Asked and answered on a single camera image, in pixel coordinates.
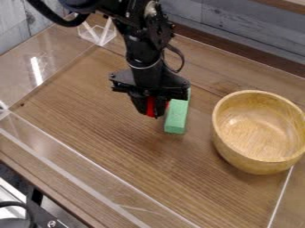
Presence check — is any red plush strawberry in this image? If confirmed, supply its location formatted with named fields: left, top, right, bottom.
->
left=147, top=96, right=155, bottom=118

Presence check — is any clear acrylic corner bracket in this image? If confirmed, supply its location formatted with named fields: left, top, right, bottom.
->
left=77, top=19, right=116, bottom=46

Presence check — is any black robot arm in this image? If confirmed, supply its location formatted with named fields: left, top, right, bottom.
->
left=26, top=0, right=191, bottom=118

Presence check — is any black metal table frame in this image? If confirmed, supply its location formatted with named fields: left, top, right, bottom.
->
left=26, top=187, right=77, bottom=228

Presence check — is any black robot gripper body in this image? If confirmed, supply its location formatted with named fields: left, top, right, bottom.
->
left=108, top=61, right=191, bottom=100

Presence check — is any wooden bowl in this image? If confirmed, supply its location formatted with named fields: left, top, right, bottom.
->
left=212, top=90, right=305, bottom=175

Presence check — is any clear acrylic front barrier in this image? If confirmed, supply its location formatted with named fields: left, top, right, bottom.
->
left=0, top=101, right=199, bottom=228

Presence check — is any black cable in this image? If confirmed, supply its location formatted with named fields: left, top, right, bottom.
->
left=0, top=201, right=38, bottom=228

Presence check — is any green foam block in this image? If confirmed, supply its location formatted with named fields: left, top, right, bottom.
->
left=164, top=97, right=191, bottom=134

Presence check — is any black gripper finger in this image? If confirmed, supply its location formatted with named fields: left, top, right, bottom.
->
left=128, top=93, right=147, bottom=115
left=153, top=97, right=168, bottom=118

